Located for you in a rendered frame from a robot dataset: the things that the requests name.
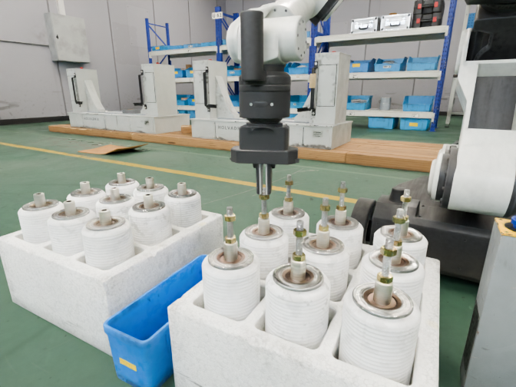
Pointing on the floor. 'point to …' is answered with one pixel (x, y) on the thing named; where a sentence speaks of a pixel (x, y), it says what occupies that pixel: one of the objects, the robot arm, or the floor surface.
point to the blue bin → (149, 329)
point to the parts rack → (325, 41)
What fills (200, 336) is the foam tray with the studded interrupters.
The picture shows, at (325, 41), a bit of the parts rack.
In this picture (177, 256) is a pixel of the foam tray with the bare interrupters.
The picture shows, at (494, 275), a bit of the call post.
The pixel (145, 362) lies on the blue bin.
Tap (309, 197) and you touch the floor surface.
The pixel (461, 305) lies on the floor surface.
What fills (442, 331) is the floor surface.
